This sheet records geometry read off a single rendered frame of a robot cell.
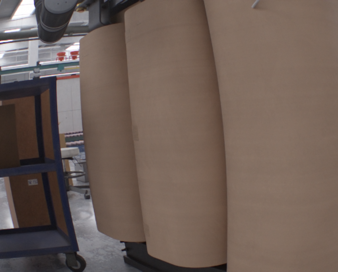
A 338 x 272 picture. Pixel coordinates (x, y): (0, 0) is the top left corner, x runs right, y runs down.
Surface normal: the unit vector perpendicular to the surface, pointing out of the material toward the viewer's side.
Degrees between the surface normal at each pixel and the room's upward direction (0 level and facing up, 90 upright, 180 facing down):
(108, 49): 90
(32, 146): 90
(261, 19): 90
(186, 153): 90
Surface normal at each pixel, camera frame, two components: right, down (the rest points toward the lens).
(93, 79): -0.80, 0.11
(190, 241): -0.43, 0.09
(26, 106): 0.55, -0.01
